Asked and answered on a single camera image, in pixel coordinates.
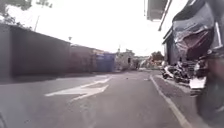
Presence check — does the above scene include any white painted arrow marking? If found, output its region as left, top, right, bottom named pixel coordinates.
left=44, top=77, right=111, bottom=102

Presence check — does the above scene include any blue fence panel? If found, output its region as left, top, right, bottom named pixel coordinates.
left=95, top=51, right=117, bottom=74

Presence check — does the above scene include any dark tarpaulin cover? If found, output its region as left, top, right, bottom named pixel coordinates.
left=171, top=0, right=224, bottom=62

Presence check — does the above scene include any dark long wall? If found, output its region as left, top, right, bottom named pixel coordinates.
left=0, top=23, right=98, bottom=81

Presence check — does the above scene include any row of parked motorcycles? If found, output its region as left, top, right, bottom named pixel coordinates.
left=161, top=60, right=198, bottom=85

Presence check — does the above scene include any pole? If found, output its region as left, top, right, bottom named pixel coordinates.
left=33, top=14, right=41, bottom=32

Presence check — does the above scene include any grey roadside strip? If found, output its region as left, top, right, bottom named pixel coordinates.
left=150, top=73, right=224, bottom=128

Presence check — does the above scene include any pale distant building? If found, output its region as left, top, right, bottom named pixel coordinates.
left=114, top=48, right=137, bottom=71

